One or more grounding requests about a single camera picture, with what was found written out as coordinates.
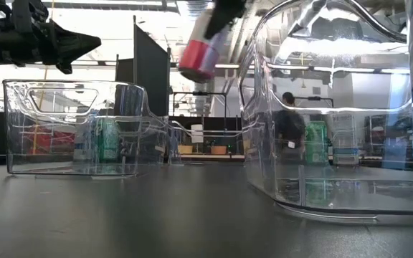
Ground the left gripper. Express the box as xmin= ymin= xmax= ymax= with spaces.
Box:
xmin=0 ymin=19 xmax=102 ymax=75

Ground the white red Spindrift can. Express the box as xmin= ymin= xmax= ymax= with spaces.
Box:
xmin=177 ymin=6 xmax=231 ymax=84

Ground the clear plastic storage bin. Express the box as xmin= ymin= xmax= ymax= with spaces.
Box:
xmin=2 ymin=78 xmax=171 ymax=179
xmin=237 ymin=0 xmax=413 ymax=226
xmin=166 ymin=120 xmax=246 ymax=166

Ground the ceiling light strip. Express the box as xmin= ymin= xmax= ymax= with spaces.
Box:
xmin=170 ymin=63 xmax=242 ymax=70

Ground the red cabinet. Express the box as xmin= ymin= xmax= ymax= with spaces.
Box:
xmin=19 ymin=123 xmax=77 ymax=156

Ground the white cylinder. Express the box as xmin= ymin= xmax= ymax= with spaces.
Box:
xmin=191 ymin=123 xmax=204 ymax=144

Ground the person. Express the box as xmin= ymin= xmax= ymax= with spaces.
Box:
xmin=273 ymin=91 xmax=306 ymax=164

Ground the wooden workbench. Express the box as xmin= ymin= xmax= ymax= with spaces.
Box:
xmin=177 ymin=153 xmax=245 ymax=161

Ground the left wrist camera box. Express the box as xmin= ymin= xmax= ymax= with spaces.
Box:
xmin=11 ymin=0 xmax=49 ymax=35

